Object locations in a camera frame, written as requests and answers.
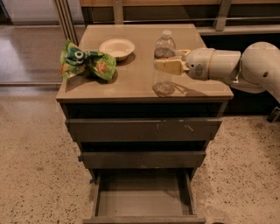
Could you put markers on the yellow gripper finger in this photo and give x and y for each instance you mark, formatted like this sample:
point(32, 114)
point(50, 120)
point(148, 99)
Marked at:
point(170, 66)
point(183, 53)

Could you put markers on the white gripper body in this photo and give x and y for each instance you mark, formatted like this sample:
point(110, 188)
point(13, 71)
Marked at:
point(199, 63)

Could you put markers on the clear plastic water bottle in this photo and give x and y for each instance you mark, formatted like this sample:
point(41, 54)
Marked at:
point(164, 49)

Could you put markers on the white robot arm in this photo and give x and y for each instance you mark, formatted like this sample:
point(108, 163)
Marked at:
point(255, 70)

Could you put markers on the grey top drawer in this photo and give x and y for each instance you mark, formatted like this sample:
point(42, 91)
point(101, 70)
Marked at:
point(143, 130)

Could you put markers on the grey drawer cabinet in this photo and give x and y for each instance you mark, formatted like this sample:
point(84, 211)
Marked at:
point(130, 94)

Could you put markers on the grey middle drawer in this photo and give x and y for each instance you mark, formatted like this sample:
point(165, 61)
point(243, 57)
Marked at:
point(142, 160)

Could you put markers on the grey open bottom drawer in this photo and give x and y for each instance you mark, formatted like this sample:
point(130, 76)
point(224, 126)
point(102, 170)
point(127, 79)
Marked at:
point(160, 196)

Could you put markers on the white paper bowl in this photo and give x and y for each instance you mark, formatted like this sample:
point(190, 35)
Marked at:
point(119, 48)

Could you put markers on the green chip bag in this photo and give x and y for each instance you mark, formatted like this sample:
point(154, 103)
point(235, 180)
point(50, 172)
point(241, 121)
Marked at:
point(74, 61)

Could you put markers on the metal railing frame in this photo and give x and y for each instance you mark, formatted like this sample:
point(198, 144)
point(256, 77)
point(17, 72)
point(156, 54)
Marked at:
point(249, 20)

